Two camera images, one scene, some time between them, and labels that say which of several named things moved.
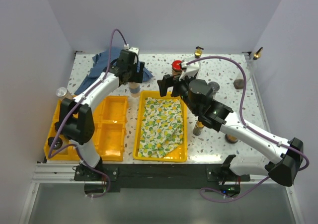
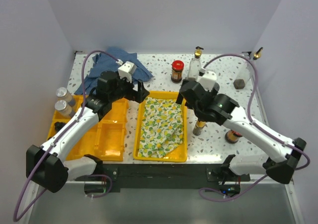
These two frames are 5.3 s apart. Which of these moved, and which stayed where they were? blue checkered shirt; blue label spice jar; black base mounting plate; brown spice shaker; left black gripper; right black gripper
Moved: left black gripper; right black gripper
Stayed: blue label spice jar; black base mounting plate; brown spice shaker; blue checkered shirt
